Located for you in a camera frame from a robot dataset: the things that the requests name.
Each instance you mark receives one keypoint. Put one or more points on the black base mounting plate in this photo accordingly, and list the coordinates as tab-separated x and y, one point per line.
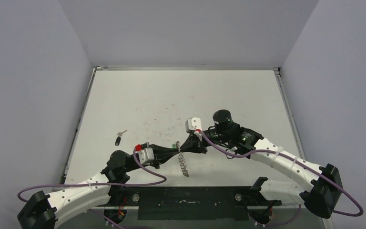
192	203

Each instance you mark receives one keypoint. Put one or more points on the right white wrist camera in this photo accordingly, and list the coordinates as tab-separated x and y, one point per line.
194	126

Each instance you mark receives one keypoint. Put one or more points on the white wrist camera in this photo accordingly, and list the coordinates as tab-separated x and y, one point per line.
145	154
194	126

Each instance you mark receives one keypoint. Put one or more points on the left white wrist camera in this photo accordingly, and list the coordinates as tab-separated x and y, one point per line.
145	154

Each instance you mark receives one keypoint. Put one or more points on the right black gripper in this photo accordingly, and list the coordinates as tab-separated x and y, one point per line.
198	142

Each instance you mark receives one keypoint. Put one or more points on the metal disc with keyrings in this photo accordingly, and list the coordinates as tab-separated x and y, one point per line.
181	159

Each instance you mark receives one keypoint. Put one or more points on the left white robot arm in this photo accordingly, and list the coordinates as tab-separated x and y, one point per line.
48	211

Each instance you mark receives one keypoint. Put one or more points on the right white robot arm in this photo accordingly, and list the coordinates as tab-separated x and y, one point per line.
315	186

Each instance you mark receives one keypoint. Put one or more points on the key with black head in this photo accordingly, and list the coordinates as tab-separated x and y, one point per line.
119	137

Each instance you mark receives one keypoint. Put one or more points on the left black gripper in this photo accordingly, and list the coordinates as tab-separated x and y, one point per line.
161	154

